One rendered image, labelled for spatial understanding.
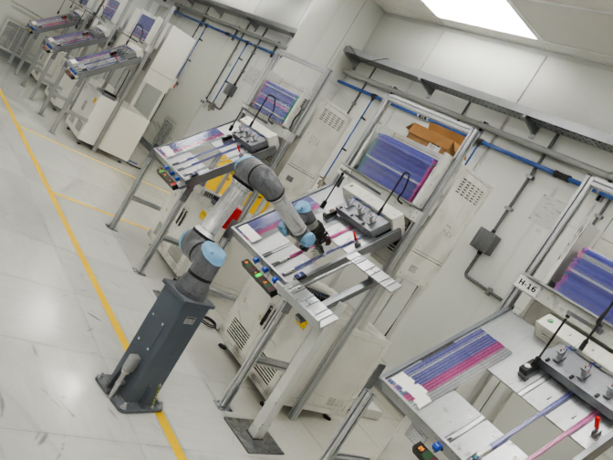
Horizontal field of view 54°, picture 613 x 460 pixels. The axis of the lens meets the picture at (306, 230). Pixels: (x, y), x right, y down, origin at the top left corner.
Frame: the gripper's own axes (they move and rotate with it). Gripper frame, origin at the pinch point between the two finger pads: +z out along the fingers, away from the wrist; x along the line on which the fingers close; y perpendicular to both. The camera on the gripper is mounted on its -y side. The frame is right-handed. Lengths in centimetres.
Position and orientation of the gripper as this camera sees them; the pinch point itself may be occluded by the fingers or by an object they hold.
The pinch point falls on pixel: (322, 255)
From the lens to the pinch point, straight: 314.4
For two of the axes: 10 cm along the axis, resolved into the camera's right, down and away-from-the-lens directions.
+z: 3.6, 6.9, 6.3
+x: -5.1, -4.2, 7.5
